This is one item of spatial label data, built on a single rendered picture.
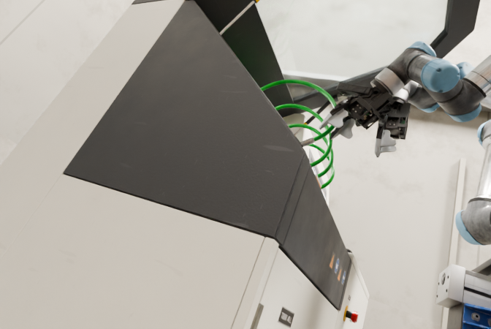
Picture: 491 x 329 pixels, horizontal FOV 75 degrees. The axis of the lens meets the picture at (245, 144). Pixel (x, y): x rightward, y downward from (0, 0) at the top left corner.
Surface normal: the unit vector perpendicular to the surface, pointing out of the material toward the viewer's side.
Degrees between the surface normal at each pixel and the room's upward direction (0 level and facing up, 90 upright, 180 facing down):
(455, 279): 90
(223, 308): 90
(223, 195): 90
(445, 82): 135
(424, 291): 90
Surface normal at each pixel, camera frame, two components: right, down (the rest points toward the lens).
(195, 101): -0.36, -0.54
